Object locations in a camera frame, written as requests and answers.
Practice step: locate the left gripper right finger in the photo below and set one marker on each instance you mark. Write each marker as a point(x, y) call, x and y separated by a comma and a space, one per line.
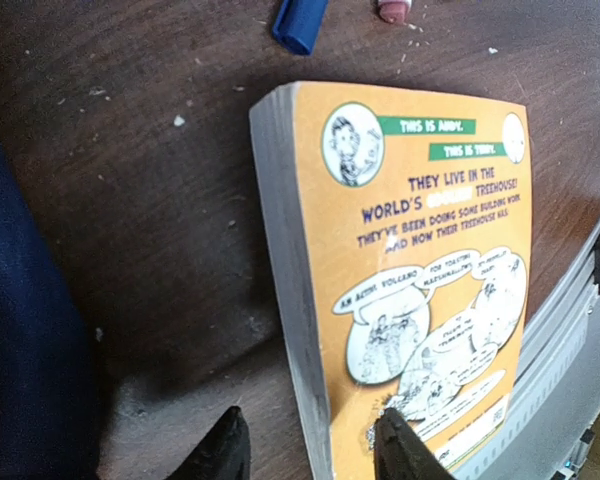
point(399, 454)

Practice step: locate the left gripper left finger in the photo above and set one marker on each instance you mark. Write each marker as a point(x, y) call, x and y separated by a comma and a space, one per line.
point(222, 454)

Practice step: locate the navy blue student backpack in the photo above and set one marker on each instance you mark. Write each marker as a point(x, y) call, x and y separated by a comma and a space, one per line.
point(48, 393)

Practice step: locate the orange cartoon paperback book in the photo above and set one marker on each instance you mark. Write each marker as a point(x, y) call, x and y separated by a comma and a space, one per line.
point(399, 229)

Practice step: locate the white marker blue cap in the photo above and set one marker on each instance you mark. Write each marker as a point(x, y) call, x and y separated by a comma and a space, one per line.
point(297, 25)

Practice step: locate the white marker red cap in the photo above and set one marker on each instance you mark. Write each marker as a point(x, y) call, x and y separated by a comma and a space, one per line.
point(394, 11)

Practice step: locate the front aluminium rail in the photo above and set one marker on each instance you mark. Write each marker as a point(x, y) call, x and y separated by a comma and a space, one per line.
point(556, 399)

